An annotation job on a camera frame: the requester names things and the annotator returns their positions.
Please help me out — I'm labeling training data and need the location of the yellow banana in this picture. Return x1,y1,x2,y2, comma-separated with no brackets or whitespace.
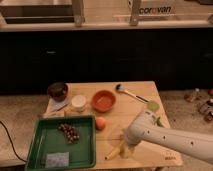
105,147,121,160

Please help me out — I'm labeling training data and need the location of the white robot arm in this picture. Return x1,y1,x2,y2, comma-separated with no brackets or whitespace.
124,110,213,165

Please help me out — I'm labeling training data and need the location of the red bowl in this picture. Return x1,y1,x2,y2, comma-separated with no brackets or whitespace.
91,90,116,113

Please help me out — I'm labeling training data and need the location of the dark brown bowl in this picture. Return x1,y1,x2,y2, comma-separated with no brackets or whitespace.
47,82,68,102

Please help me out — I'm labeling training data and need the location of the orange fruit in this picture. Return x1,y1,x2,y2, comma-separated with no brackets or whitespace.
95,117,106,130

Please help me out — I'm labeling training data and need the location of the green cucumber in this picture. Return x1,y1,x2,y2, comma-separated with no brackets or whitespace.
156,117,164,127

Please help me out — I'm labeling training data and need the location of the green cup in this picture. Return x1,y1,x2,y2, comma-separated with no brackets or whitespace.
147,101,160,112

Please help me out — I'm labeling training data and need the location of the bunch of dark grapes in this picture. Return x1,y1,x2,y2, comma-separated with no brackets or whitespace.
58,123,80,144

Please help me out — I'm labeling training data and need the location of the white cup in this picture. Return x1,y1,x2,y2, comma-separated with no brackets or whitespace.
71,95,87,112

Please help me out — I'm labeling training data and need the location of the grey sponge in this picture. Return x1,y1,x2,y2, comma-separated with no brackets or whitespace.
45,152,69,168

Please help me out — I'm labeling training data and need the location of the green plastic tray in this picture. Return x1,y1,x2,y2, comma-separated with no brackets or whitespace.
25,115,96,171

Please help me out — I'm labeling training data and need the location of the white cloth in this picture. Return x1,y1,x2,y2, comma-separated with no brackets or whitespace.
47,99,69,112

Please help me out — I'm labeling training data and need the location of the black handled brush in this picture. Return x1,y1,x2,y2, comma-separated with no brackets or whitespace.
115,84,148,103

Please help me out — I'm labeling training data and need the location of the black cable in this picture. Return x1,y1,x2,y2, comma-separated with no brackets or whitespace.
0,120,28,164

